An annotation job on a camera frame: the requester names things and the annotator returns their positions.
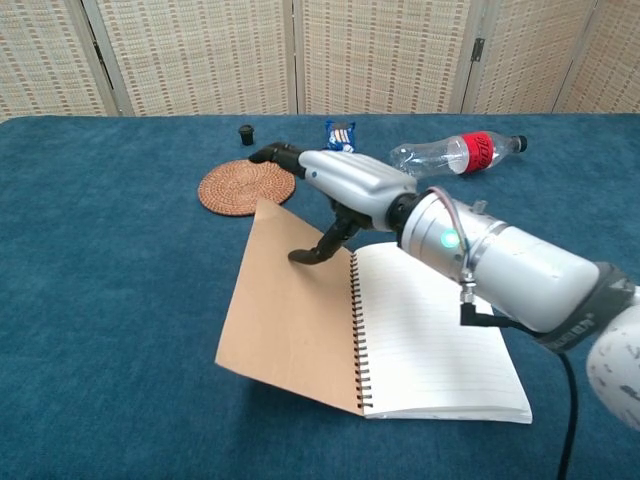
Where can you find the blue carpet table cover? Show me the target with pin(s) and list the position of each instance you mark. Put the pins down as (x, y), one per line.
(110, 300)

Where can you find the round woven rattan coaster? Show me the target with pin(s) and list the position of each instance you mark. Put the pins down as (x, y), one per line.
(235, 187)

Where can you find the black screen hinge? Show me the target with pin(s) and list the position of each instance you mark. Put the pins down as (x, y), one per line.
(479, 50)

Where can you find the blue cookie packet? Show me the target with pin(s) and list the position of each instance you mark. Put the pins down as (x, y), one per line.
(341, 136)

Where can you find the small black cap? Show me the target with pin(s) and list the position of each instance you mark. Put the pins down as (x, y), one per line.
(246, 134)

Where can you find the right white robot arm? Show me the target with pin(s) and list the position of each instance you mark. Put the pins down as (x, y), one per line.
(530, 270)

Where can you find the empty clear red-label bottle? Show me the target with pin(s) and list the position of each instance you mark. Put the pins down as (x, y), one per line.
(450, 152)

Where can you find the kraft cover spiral notebook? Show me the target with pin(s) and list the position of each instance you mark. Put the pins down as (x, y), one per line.
(290, 325)

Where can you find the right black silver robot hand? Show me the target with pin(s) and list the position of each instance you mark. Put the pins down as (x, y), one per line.
(350, 177)

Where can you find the woven folding screen panel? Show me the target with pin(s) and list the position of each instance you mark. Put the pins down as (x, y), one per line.
(200, 55)
(45, 55)
(530, 55)
(612, 55)
(385, 55)

